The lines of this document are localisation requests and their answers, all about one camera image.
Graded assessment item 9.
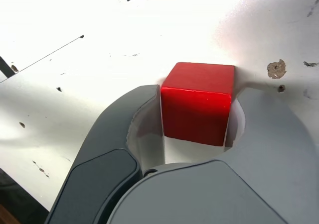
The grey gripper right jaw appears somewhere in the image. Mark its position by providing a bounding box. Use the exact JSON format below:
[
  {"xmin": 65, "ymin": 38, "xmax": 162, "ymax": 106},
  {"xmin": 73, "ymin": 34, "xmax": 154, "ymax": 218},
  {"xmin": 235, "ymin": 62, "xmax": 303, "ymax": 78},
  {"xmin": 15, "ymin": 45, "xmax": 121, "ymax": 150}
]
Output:
[{"xmin": 104, "ymin": 82, "xmax": 319, "ymax": 224}]

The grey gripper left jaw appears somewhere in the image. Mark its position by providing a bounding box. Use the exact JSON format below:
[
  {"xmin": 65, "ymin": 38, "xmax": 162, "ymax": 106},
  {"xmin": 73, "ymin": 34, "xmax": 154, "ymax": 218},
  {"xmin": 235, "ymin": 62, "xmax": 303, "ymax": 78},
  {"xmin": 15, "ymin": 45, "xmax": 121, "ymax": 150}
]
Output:
[{"xmin": 44, "ymin": 84, "xmax": 166, "ymax": 224}]

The red cube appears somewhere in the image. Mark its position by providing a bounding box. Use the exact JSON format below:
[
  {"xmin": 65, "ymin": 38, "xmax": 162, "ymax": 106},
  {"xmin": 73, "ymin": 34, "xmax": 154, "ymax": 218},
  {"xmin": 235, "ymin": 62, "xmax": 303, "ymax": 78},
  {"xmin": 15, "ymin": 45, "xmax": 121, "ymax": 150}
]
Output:
[{"xmin": 160, "ymin": 61, "xmax": 236, "ymax": 147}]

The black tape strip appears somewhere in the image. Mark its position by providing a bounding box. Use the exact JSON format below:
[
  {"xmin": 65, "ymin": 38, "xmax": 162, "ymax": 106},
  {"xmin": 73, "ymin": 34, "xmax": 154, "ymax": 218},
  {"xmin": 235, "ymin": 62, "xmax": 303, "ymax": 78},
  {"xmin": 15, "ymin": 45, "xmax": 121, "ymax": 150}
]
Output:
[{"xmin": 0, "ymin": 56, "xmax": 20, "ymax": 80}]

